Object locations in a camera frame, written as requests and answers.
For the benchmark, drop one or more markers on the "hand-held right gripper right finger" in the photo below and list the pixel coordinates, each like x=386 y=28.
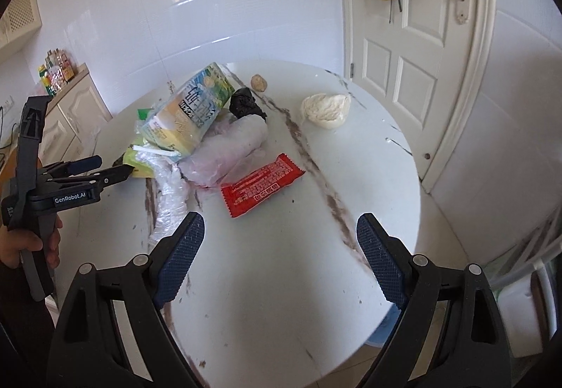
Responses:
x=382 y=256

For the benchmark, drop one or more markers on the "clear crumpled plastic bag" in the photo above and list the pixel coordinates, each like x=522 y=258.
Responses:
x=171 y=199

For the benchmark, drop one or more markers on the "yellow green bottle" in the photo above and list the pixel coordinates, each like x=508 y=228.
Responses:
x=45 y=83

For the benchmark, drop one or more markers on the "cream lattice upper cabinet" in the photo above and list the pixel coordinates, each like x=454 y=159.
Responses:
x=19 y=15

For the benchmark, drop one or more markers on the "person's left hand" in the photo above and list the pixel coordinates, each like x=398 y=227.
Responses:
x=17 y=245

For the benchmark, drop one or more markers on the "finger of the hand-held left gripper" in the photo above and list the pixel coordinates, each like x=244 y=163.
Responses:
x=85 y=163
x=109 y=176

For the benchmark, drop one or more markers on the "small brown paper ball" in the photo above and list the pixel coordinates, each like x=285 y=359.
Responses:
x=259 y=83

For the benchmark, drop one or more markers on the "person's left forearm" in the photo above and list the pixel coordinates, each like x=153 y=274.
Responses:
x=22 y=326

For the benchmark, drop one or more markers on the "crumpled black plastic bag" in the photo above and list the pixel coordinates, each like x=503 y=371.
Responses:
x=245 y=103

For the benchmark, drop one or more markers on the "red snack wrapper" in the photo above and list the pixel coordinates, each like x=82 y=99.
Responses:
x=259 y=184

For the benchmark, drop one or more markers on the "green snack packet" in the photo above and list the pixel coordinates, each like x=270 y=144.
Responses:
x=134 y=160

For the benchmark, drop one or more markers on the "white crumpled tissue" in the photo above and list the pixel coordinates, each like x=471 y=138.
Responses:
x=325 y=109

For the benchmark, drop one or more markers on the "green yellow milk carton pack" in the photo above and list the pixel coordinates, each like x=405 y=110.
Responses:
x=193 y=111

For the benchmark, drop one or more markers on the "cream lower cabinet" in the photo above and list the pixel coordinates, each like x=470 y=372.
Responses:
x=83 y=107

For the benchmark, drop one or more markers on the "white panel door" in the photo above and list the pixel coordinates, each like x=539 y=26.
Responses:
x=417 y=76

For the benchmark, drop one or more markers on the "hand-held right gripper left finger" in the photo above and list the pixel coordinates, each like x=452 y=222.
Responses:
x=184 y=252

